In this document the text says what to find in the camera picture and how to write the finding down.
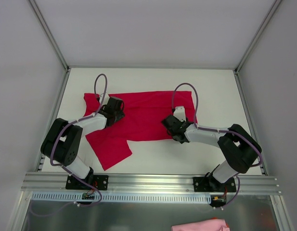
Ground aluminium frame post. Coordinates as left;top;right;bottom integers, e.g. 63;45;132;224
234;0;284;74
27;0;70;72

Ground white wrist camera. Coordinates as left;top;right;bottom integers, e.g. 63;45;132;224
173;106;187;122
96;93;110;105

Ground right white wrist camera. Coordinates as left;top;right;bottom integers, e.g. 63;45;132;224
173;106;187;122

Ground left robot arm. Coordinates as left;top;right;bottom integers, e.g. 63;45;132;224
40;94;125;189

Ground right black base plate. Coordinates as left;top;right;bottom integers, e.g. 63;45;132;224
193;172;237;193

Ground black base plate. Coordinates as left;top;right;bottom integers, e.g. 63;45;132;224
65;168;109;191
193;172;237;193

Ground left aluminium frame post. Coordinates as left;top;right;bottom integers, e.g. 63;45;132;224
27;0;70;72

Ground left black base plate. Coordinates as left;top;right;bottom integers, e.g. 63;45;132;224
65;168;109;191

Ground light pink folded shirt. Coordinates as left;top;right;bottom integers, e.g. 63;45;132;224
171;219;230;231

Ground aluminium front rail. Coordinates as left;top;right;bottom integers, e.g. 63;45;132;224
21;172;283;195

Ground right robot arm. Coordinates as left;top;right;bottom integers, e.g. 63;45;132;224
161;115;263;191

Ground right aluminium frame post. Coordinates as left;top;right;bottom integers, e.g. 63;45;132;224
234;0;284;74

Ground slotted grey cable duct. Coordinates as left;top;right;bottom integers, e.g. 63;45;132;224
31;192;211;204

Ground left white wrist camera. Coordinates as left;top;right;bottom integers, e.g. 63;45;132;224
96;93;110;105

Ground red t-shirt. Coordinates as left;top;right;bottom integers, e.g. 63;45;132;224
86;91;195;170

